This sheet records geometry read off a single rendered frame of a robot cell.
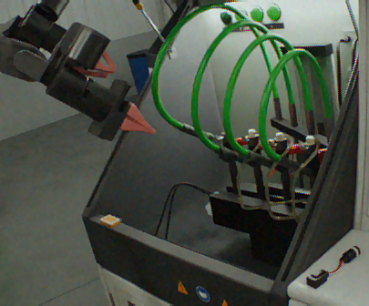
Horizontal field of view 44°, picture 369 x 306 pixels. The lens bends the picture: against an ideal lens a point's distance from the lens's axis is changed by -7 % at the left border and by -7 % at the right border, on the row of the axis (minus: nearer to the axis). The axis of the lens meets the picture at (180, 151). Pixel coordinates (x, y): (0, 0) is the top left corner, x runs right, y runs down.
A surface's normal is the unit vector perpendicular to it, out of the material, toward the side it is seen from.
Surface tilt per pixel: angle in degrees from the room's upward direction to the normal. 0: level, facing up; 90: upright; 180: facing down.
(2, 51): 76
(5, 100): 90
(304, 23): 90
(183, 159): 90
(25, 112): 90
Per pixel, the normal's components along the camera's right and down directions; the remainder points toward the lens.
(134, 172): 0.65, 0.11
